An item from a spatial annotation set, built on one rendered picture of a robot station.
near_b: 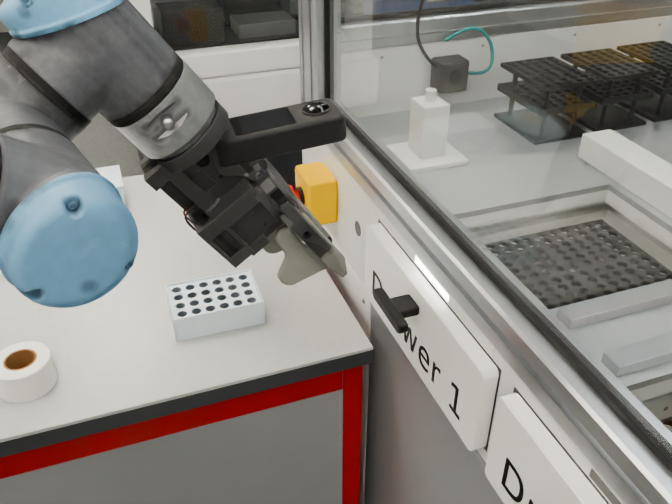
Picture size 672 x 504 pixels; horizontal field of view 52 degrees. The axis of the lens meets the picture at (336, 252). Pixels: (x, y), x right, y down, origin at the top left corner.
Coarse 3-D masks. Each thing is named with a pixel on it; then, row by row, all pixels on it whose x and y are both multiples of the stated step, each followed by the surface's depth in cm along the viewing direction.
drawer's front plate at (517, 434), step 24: (504, 408) 61; (528, 408) 60; (504, 432) 62; (528, 432) 58; (504, 456) 63; (528, 456) 59; (552, 456) 56; (528, 480) 60; (552, 480) 56; (576, 480) 54
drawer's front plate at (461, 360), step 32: (384, 256) 82; (384, 288) 85; (416, 288) 75; (384, 320) 87; (416, 320) 77; (448, 320) 70; (416, 352) 79; (448, 352) 70; (480, 352) 66; (448, 384) 72; (480, 384) 65; (448, 416) 73; (480, 416) 67
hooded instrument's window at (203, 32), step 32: (160, 0) 128; (192, 0) 130; (224, 0) 132; (256, 0) 134; (288, 0) 136; (160, 32) 131; (192, 32) 133; (224, 32) 135; (256, 32) 137; (288, 32) 140
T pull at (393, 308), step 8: (376, 288) 78; (376, 296) 77; (384, 296) 76; (400, 296) 76; (408, 296) 76; (384, 304) 75; (392, 304) 75; (400, 304) 75; (408, 304) 75; (416, 304) 75; (384, 312) 76; (392, 312) 74; (400, 312) 74; (408, 312) 75; (416, 312) 75; (392, 320) 74; (400, 320) 73; (400, 328) 72
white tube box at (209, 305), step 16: (240, 272) 100; (176, 288) 98; (192, 288) 98; (208, 288) 97; (224, 288) 97; (240, 288) 97; (256, 288) 97; (176, 304) 94; (192, 304) 95; (208, 304) 94; (224, 304) 95; (240, 304) 95; (256, 304) 94; (176, 320) 91; (192, 320) 92; (208, 320) 93; (224, 320) 94; (240, 320) 95; (256, 320) 95; (176, 336) 92; (192, 336) 93
